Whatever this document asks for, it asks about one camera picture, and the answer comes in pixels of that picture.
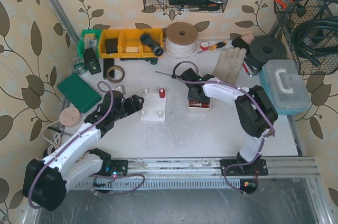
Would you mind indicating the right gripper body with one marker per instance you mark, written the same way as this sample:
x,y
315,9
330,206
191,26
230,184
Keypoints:
x,y
197,95

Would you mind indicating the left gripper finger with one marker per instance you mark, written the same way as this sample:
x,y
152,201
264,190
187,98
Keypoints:
x,y
133,107
137,98

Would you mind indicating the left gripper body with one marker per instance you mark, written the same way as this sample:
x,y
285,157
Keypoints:
x,y
128,104

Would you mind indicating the white spring tray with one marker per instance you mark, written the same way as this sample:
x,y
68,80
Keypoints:
x,y
199,105

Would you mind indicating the white peg base plate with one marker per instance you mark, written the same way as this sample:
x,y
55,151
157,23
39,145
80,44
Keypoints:
x,y
154,107

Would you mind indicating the large red spring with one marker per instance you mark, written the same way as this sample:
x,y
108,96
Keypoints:
x,y
162,93

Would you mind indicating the beige work glove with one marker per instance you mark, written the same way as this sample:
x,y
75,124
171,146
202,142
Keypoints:
x,y
229,64

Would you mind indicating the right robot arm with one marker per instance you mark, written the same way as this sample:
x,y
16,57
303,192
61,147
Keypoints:
x,y
256,112

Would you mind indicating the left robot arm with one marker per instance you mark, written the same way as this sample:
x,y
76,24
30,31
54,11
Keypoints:
x,y
47,181

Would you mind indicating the brown tape roll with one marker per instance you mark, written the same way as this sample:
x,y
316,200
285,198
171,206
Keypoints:
x,y
115,74

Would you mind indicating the black orange screwdriver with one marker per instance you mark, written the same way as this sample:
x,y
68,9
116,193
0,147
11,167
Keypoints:
x,y
163,73

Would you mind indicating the round beige power socket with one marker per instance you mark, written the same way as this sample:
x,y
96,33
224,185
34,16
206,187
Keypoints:
x,y
70,117

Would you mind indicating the red white tape roll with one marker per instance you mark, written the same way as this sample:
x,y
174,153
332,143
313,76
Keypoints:
x,y
204,45

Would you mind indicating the yellow triple bin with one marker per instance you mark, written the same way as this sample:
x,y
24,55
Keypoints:
x,y
128,43

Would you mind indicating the black pipe fitting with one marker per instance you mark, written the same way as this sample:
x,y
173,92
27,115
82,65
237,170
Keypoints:
x,y
148,41

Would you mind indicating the black battery charger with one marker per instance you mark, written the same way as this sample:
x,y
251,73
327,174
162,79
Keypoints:
x,y
91,61

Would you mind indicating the yellow black screwdriver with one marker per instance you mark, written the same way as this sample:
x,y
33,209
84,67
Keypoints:
x,y
214,47

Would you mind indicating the black box in bin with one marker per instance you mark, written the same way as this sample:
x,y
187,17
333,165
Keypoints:
x,y
111,45

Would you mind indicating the black sanding block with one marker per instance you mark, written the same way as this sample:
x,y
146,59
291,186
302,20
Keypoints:
x,y
241,44

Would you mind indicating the green small bin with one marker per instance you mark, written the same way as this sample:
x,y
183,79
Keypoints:
x,y
89,39

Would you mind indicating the clear teal storage box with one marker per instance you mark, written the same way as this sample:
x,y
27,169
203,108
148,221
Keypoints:
x,y
285,87

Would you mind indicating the white cable spool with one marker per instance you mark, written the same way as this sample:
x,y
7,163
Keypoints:
x,y
181,40

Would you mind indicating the red handled hex key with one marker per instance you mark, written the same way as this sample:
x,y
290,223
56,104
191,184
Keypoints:
x,y
250,70

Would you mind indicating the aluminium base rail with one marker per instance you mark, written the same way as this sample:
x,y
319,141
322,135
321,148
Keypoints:
x,y
200,173

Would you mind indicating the black cable spool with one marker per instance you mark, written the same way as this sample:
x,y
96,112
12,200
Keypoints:
x,y
265,48

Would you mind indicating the right wire basket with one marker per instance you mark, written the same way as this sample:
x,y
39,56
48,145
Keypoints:
x,y
310,29

